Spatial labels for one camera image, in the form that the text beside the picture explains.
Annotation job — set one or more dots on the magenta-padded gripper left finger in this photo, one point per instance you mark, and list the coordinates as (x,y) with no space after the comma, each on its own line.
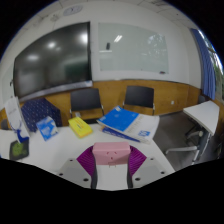
(85,163)

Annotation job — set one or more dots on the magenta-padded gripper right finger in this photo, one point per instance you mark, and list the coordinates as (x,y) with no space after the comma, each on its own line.
(138,163)

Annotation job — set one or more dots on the pink charger block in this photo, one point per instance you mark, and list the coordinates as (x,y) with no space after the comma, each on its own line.
(111,152)

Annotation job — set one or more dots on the yellow box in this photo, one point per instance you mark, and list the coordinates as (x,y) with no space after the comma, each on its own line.
(80,127)

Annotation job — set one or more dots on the blue-cover book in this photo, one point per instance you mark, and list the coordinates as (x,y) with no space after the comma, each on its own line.
(120,119)

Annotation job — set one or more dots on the blue tissue box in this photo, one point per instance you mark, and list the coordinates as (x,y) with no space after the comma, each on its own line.
(47,128)

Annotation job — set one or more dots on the black chair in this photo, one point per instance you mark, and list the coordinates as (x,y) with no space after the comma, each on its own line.
(86,101)
(4,124)
(139,97)

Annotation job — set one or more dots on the black mouse pad green print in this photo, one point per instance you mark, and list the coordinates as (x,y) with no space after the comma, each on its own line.
(19,150)

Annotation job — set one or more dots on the dark blue dotted box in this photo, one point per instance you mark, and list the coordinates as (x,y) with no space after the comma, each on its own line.
(40,112)

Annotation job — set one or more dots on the white side table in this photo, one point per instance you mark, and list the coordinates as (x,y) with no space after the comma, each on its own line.
(203,118)

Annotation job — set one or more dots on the glass whiteboard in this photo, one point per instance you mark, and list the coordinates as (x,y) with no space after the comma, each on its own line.
(133,48)

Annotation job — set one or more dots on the blue curtain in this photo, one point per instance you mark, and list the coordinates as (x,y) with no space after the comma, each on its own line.
(206,63)

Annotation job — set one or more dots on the large black wall display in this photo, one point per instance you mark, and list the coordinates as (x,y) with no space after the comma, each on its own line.
(53,60)

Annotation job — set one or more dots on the small white wall board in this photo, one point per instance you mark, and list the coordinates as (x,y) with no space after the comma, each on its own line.
(6,80)

